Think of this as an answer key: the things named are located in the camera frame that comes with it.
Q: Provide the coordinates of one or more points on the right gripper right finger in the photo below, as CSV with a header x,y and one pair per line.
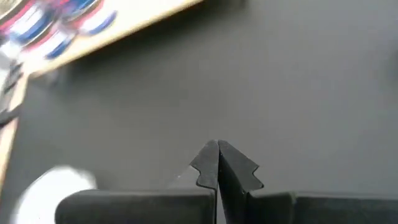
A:
x,y
311,210

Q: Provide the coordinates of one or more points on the green white tuna can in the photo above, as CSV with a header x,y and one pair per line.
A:
x,y
46,186

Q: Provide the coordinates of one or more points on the light wooden shelf board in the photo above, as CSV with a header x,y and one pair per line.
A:
x,y
140,18

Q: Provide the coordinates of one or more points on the black-white object at left edge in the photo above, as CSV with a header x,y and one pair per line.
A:
x,y
7,116

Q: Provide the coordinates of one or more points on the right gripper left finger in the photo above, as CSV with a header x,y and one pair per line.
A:
x,y
140,208

